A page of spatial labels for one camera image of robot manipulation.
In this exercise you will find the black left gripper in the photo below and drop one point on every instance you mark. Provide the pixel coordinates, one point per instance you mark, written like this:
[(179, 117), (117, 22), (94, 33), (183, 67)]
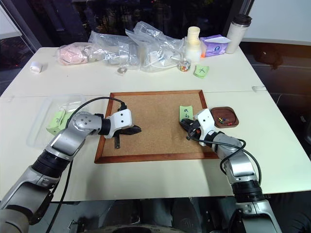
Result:
[(122, 131)]

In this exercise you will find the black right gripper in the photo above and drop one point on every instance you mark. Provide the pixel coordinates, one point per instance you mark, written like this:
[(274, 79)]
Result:
[(193, 129)]

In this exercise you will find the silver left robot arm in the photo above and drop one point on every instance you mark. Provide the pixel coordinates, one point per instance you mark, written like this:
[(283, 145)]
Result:
[(68, 140)]

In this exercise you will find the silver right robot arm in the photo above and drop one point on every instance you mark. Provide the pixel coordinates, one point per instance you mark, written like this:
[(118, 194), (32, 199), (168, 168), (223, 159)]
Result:
[(239, 167)]

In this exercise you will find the green note with handwriting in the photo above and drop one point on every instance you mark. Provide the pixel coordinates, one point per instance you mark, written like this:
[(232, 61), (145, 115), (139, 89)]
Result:
[(185, 111)]

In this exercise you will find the dark wooden tray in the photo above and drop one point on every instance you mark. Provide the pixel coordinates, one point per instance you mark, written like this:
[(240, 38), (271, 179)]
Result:
[(229, 112)]

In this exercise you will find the green sticky note pad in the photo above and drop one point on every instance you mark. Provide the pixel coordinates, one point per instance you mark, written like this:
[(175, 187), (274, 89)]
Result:
[(201, 71)]

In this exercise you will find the clear jar of coloured pushpins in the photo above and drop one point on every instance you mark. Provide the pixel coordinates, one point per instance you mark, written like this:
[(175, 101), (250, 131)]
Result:
[(185, 66)]

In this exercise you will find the small green sticky note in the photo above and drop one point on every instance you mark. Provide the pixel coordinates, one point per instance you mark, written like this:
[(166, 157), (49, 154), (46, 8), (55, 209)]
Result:
[(67, 117)]

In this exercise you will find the large green sticky note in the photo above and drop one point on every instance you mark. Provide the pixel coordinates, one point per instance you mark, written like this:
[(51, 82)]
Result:
[(56, 123)]

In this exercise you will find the clear plastic box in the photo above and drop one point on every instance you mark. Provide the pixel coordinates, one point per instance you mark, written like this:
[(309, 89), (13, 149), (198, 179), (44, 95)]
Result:
[(43, 109)]

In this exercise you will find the wood-framed cork board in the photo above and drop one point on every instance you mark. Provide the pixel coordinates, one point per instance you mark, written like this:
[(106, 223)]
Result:
[(150, 121)]

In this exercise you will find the translucent white plastic bottle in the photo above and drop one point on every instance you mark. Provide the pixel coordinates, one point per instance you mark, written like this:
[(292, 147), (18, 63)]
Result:
[(192, 51)]

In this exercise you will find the white table edge clip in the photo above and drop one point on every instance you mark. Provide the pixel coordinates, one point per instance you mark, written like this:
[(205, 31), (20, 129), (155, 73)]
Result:
[(258, 88)]

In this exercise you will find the purple tissue pack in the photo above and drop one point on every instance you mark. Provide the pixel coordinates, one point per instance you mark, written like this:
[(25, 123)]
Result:
[(215, 46)]

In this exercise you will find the crumpled clear plastic bag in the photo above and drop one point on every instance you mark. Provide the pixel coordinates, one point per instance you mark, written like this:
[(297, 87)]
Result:
[(109, 47)]

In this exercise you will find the plastic bag with pink contents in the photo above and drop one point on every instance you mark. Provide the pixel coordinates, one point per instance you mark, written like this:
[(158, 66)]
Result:
[(71, 54)]

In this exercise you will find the white tumbler with black lid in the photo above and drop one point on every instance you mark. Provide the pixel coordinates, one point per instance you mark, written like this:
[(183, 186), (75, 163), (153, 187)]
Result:
[(235, 36)]

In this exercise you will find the dark brown background object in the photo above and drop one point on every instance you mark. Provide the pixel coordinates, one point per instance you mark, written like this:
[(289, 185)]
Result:
[(267, 58)]

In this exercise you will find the white tape roll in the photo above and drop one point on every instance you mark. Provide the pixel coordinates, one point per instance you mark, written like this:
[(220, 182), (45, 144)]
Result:
[(36, 67)]

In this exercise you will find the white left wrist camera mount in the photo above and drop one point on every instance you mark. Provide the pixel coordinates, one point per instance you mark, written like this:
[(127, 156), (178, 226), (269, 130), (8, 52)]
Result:
[(121, 120)]

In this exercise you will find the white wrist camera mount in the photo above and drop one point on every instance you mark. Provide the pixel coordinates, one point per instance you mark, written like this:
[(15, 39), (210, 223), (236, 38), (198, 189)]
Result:
[(121, 120), (205, 121)]

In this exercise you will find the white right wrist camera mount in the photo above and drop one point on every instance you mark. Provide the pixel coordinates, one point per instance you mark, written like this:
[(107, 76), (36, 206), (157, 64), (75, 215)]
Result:
[(205, 121)]

